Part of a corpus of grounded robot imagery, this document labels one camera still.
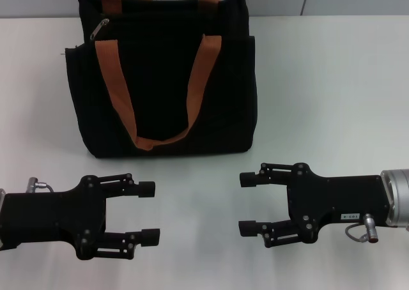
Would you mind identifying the left gripper cable with plug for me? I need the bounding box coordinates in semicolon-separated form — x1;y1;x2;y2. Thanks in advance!
27;176;58;195

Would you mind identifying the black bag with brown handles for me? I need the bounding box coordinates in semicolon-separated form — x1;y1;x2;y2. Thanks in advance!
65;0;258;159

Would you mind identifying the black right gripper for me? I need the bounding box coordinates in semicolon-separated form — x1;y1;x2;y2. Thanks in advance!
237;162;390;249

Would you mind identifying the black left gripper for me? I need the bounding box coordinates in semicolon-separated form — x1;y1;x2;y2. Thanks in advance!
0;172;157;261

